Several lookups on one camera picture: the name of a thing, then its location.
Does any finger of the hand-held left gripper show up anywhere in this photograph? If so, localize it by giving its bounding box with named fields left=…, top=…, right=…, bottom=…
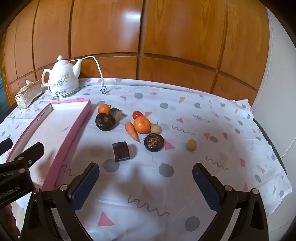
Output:
left=14, top=142, right=45, bottom=167
left=0, top=138, right=13, bottom=154

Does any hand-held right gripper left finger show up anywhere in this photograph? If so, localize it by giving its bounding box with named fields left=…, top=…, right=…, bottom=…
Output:
left=20, top=162, right=100, bottom=241

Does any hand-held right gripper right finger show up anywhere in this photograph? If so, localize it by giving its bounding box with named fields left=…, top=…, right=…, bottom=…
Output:
left=192, top=163, right=270, bottom=241

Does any pink shallow box tray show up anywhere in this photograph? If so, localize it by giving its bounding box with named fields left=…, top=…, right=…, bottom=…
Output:
left=6, top=99, right=92, bottom=192

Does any tan round ball fruit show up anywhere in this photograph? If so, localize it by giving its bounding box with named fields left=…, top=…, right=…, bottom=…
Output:
left=186, top=139, right=198, bottom=152

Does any dark sugarcane piece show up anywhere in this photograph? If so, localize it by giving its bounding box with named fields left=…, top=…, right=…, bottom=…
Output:
left=112, top=141, right=130, bottom=162
left=109, top=107, right=123, bottom=121

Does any dark halved mangosteen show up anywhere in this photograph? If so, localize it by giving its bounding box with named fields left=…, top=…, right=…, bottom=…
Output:
left=95, top=113, right=116, bottom=132

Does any small orange tangerine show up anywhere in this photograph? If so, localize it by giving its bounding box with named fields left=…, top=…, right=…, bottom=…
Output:
left=98, top=104, right=111, bottom=115

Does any white patterned tablecloth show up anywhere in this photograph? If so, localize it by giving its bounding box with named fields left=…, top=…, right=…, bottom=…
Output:
left=0, top=77, right=292, bottom=241

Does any silver ornate tissue box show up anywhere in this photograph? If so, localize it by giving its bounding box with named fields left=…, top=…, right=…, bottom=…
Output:
left=14, top=79, right=43, bottom=109

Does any dark round fruit, brown top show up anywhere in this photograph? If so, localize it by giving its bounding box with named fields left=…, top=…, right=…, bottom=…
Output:
left=144, top=133, right=165, bottom=152

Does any orange carrot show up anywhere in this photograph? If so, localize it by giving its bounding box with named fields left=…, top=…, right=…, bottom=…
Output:
left=125, top=122, right=141, bottom=143

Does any white ceramic electric kettle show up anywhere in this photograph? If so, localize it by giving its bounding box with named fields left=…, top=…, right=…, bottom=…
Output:
left=42, top=56, right=81, bottom=100

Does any large orange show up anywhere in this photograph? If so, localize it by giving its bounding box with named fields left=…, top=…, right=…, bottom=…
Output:
left=133, top=116, right=151, bottom=134

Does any wooden panelled wardrobe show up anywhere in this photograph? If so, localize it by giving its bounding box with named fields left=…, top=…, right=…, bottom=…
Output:
left=0, top=0, right=272, bottom=105

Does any white power cord with plug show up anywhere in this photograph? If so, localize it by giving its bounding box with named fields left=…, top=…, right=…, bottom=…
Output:
left=69, top=56, right=110, bottom=95

